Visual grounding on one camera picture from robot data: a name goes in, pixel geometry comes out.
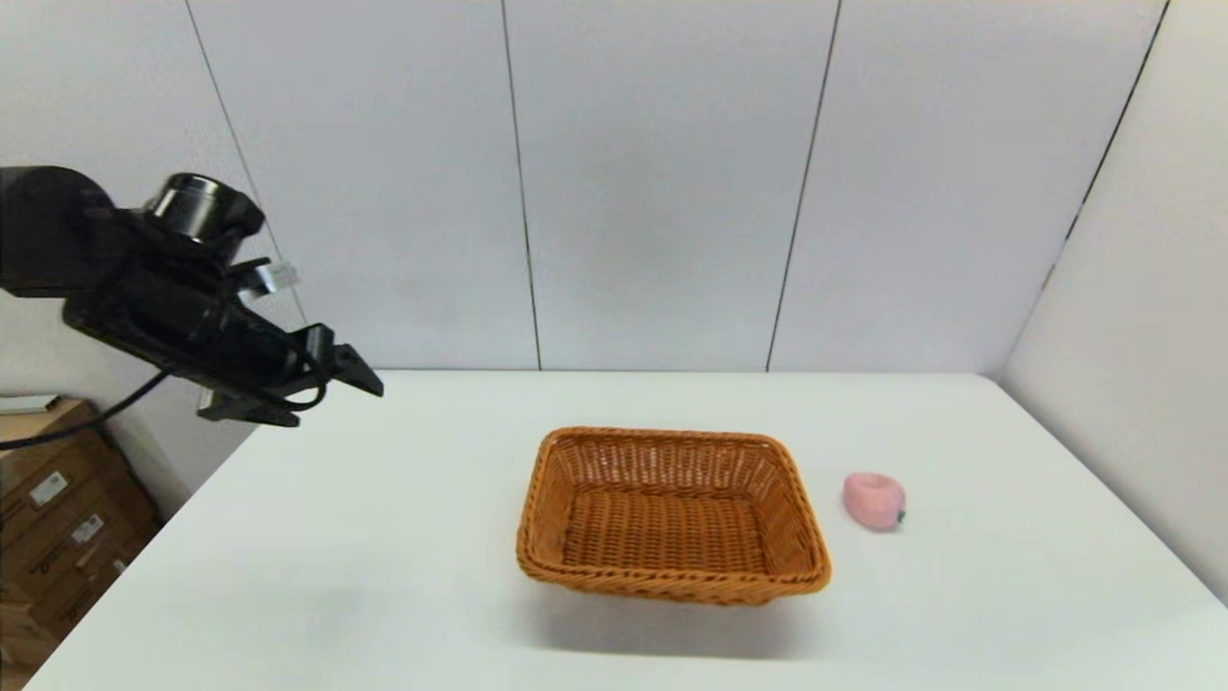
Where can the orange woven wicker basket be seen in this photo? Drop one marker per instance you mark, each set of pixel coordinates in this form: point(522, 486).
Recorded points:
point(672, 523)

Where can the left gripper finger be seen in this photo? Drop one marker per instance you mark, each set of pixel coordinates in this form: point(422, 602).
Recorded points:
point(249, 413)
point(357, 369)

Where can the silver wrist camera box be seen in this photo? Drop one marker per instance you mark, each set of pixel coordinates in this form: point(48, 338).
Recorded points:
point(273, 276)

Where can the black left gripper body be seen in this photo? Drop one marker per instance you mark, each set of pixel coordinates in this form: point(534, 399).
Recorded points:
point(192, 331)

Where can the brown cardboard box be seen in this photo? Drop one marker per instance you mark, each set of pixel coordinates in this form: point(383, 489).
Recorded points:
point(72, 499)
point(38, 456)
point(91, 561)
point(21, 638)

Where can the pink toy peach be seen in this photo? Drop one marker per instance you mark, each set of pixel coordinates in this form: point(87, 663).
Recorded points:
point(871, 501)

